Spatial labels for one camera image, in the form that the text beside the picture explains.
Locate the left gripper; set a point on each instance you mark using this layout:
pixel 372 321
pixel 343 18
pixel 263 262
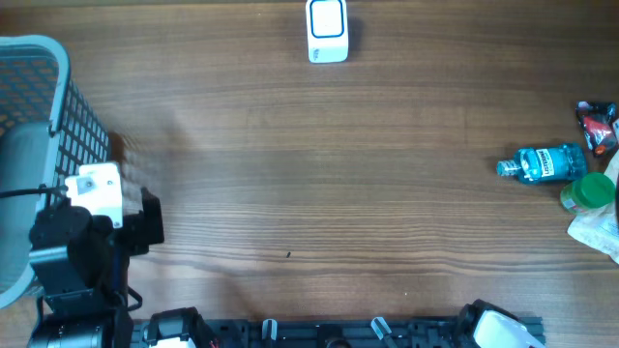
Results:
pixel 146 228

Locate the blue mouthwash bottle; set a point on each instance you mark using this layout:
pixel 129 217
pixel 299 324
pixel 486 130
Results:
pixel 531 166

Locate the green lid jar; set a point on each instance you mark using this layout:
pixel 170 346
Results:
pixel 593 191

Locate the beige paper pouch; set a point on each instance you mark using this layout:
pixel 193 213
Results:
pixel 598 229

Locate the black red snack packet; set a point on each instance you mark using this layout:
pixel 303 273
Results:
pixel 596 118

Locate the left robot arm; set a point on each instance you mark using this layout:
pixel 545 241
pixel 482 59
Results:
pixel 82 261

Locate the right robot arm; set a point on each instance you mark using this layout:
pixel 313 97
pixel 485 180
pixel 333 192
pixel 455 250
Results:
pixel 485 325

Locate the white barcode scanner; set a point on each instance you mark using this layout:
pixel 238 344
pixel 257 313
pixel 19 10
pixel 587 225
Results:
pixel 327 31

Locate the grey plastic shopping basket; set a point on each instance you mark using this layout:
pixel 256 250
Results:
pixel 48 130

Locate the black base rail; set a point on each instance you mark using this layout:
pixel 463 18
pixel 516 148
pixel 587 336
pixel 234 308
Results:
pixel 186 328

